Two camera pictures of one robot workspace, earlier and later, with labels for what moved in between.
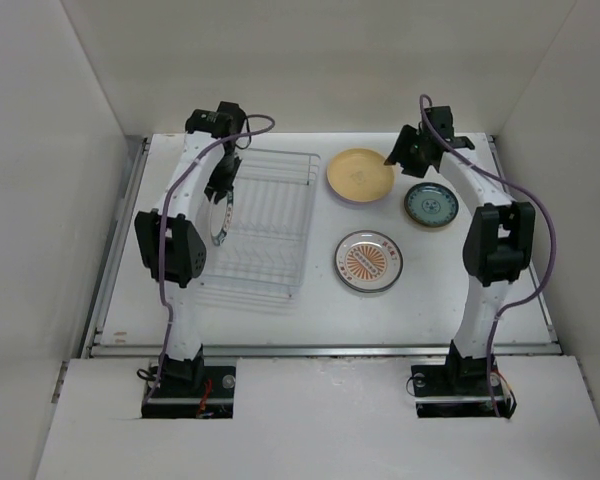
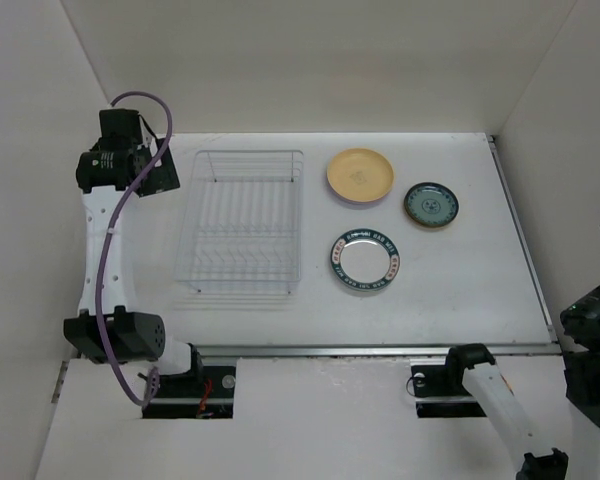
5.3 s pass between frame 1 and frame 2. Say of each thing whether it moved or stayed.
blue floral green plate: stayed
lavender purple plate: stayed
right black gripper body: moved
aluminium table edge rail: stayed
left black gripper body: moved
